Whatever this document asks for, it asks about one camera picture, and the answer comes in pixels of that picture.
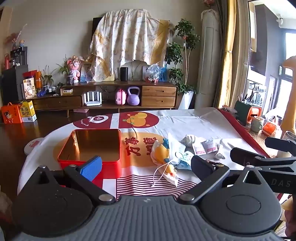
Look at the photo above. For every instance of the yellow curtain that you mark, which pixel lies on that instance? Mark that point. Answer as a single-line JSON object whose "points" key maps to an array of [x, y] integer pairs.
{"points": [[227, 58]]}

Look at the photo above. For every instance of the black drink machine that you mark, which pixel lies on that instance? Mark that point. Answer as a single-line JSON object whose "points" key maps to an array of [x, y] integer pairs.
{"points": [[19, 56]]}

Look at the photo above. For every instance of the purple kettlebell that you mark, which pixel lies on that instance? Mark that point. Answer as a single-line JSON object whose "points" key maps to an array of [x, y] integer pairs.
{"points": [[133, 98]]}

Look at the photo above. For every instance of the pink doll figure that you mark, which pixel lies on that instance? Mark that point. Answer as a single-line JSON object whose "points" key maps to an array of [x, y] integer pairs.
{"points": [[74, 69]]}

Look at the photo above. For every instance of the wooden television cabinet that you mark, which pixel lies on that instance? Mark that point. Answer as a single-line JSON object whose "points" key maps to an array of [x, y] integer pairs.
{"points": [[157, 92]]}

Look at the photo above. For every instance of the red tin box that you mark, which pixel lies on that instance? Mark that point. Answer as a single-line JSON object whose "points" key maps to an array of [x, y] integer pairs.
{"points": [[99, 143]]}

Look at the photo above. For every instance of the white orange cereal box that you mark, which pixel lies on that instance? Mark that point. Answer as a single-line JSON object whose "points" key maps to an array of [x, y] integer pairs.
{"points": [[29, 89]]}

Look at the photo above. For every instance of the orange gift box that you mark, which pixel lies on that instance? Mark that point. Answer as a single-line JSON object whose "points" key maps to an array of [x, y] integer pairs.
{"points": [[11, 114]]}

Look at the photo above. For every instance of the black television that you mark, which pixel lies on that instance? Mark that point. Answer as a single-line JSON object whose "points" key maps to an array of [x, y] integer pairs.
{"points": [[94, 27]]}

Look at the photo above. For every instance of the small potted green plant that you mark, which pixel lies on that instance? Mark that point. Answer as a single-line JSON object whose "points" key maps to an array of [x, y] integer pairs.
{"points": [[67, 71]]}

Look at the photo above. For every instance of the grey triangular packet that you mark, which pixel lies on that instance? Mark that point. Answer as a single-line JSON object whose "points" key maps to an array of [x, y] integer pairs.
{"points": [[218, 156]]}

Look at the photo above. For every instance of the photo frame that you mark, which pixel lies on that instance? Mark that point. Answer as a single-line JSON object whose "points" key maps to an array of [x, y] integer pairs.
{"points": [[145, 73]]}

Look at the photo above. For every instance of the blue box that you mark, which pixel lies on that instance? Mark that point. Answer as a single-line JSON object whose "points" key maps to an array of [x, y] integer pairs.
{"points": [[163, 74]]}

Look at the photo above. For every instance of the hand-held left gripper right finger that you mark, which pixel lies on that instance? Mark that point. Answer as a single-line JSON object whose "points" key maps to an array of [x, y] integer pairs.
{"points": [[201, 167]]}

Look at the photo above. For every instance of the red thermos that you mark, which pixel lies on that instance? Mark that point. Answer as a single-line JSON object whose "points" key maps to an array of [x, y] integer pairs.
{"points": [[7, 62]]}

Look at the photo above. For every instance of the blue cloth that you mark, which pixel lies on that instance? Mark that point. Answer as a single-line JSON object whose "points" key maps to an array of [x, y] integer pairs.
{"points": [[165, 143]]}

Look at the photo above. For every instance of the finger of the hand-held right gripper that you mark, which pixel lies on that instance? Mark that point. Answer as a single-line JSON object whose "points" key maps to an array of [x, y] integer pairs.
{"points": [[277, 143], [240, 156]]}

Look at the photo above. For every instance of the red flat box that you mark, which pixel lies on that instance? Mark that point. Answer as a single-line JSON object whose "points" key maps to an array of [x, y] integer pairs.
{"points": [[30, 74]]}

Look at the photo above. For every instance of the light wooden chair back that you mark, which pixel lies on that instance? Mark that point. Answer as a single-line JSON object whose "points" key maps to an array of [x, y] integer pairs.
{"points": [[290, 97]]}

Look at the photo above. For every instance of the crumpled printed paper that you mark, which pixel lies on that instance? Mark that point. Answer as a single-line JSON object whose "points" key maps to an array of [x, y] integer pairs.
{"points": [[219, 147]]}

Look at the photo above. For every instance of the pink tissue box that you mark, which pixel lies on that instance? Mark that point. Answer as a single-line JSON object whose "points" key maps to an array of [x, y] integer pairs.
{"points": [[81, 110]]}

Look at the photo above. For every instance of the white router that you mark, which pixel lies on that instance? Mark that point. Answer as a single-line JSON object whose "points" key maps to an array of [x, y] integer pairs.
{"points": [[92, 100]]}

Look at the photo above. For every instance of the tall potted tree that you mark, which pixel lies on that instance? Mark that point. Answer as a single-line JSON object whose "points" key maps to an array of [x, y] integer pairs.
{"points": [[187, 34]]}

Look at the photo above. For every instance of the printed white red tablecloth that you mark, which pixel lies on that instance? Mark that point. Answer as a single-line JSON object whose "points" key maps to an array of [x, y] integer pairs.
{"points": [[208, 125]]}

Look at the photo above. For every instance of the small white yellow box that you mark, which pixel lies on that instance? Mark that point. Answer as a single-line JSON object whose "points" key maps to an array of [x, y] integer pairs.
{"points": [[67, 91]]}

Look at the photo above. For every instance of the white gauze roll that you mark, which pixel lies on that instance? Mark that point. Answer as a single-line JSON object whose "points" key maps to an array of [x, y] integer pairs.
{"points": [[188, 140]]}

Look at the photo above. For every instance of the orange container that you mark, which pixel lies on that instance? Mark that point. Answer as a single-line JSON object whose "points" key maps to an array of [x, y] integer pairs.
{"points": [[269, 129]]}

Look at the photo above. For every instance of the plastic bag of toys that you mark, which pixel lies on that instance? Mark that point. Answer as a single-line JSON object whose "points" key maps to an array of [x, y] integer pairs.
{"points": [[153, 73]]}

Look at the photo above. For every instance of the white planter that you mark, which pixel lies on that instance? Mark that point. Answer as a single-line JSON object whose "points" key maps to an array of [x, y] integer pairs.
{"points": [[186, 100]]}

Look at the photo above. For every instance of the black cylinder speaker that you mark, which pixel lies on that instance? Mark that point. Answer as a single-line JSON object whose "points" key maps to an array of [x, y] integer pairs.
{"points": [[124, 74]]}

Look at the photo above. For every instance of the floral cover sheet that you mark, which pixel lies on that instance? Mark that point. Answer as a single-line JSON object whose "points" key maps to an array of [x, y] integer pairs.
{"points": [[129, 41]]}

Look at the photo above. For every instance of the blue toy dumbbell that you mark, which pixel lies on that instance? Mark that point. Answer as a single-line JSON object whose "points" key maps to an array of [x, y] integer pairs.
{"points": [[41, 93]]}

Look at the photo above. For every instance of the green mug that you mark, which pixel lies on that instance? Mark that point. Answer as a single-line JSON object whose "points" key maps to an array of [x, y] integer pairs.
{"points": [[256, 125]]}

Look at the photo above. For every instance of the yellow carton box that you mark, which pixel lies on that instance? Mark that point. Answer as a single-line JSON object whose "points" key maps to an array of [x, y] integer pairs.
{"points": [[27, 111]]}

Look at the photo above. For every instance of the orange plastic holder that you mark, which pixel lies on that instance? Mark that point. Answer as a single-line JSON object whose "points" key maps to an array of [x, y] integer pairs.
{"points": [[255, 112]]}

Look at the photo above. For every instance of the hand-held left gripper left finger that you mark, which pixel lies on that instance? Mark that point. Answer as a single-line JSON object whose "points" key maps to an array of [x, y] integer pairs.
{"points": [[91, 168]]}

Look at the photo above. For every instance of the dark green utensil holder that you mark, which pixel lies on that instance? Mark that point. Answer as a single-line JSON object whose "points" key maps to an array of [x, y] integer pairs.
{"points": [[242, 111]]}

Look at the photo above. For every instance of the black cabinet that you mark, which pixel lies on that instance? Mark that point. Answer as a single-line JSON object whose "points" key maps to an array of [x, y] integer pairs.
{"points": [[13, 85]]}

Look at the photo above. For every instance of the tall orange box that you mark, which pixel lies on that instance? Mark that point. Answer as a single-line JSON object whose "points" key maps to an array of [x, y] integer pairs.
{"points": [[38, 80]]}

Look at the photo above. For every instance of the pink toy case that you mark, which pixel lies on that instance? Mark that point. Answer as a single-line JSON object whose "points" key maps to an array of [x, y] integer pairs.
{"points": [[121, 97]]}

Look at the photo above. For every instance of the thin-leaved potted plant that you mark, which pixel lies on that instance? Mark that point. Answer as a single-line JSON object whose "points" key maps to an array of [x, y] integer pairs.
{"points": [[47, 78]]}

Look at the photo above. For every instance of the standing air conditioner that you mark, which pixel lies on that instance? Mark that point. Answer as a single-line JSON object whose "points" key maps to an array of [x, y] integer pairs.
{"points": [[209, 58]]}

